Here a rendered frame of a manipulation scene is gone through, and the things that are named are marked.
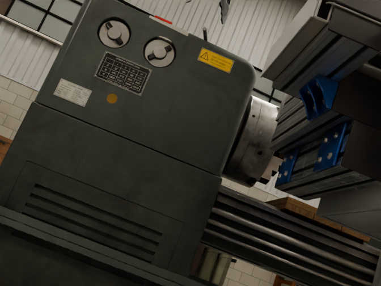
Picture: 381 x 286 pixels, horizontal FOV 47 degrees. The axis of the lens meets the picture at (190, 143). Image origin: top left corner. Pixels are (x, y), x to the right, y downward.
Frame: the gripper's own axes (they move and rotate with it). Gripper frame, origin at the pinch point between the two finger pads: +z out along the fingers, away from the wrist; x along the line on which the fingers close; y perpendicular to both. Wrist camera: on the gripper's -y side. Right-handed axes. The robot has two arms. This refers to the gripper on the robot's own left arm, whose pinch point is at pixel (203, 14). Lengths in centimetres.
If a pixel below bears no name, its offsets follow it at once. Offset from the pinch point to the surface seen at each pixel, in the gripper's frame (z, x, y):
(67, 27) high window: -90, -151, -697
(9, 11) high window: -65, -251, -694
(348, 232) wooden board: 47, 71, 26
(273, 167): 37, 46, 7
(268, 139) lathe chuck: 31, 37, 16
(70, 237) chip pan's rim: 82, -8, 34
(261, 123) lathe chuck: 27.2, 32.3, 14.1
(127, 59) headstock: 30.3, -15.9, 18.4
